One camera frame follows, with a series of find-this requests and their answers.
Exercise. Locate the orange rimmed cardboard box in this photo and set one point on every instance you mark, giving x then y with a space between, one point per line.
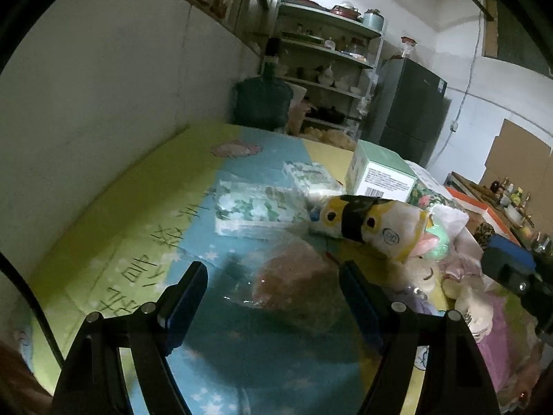
466 201

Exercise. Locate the glass jar with red lid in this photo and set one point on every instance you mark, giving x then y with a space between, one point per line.
408 47

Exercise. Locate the dark window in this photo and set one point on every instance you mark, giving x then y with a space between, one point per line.
518 39

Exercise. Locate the dark refrigerator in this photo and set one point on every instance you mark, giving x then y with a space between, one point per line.
406 108

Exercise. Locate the brown cardboard sheets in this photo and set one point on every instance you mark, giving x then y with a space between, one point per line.
518 147

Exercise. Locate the large blue water jug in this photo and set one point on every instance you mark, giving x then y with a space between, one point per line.
259 103

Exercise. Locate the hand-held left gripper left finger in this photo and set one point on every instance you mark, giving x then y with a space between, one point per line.
181 311

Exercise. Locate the small floral tissue pack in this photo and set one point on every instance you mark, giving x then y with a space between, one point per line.
313 179

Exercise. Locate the red pot with glass lid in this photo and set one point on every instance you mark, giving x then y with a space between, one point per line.
345 11

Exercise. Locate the pink plush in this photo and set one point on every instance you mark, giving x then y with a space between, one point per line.
293 276

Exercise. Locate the pale yellow ruffled bundle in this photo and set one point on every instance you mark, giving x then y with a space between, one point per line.
339 138

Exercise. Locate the green plush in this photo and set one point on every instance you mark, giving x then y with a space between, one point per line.
437 242

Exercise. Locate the yellow white plush toy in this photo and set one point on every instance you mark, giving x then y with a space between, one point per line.
389 224

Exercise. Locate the floral print box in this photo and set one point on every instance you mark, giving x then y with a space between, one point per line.
427 196

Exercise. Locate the wooden kitchen counter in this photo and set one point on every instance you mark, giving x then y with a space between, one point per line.
475 188

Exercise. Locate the leopard print pouch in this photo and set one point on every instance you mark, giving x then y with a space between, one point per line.
484 231

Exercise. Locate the metal shelf rack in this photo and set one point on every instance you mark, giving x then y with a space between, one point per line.
324 52

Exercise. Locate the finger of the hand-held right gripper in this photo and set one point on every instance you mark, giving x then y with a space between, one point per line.
510 253

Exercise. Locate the mint green box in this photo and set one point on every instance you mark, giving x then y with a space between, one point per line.
380 168

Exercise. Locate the large floral tissue pack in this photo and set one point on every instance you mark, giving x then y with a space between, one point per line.
255 207

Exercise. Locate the row of condiment bottles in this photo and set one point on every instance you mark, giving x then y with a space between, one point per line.
516 196

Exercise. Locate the teal pot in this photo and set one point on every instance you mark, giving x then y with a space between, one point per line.
373 20

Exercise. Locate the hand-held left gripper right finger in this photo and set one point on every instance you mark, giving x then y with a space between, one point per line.
363 302

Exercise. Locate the purple soft toy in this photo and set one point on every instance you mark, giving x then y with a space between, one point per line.
417 298

